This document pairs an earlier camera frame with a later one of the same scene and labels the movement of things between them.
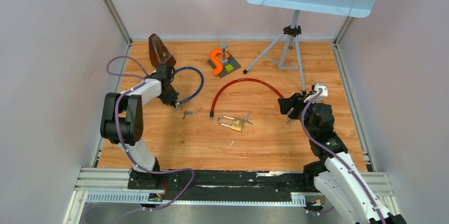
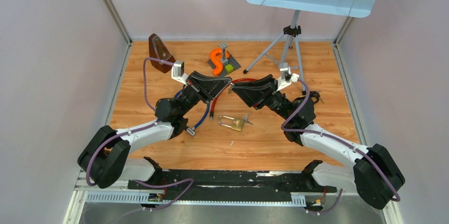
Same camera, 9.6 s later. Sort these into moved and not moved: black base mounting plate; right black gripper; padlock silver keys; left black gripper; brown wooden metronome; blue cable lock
Moved: blue cable lock; right black gripper; left black gripper
Not moved: padlock silver keys; brown wooden metronome; black base mounting plate
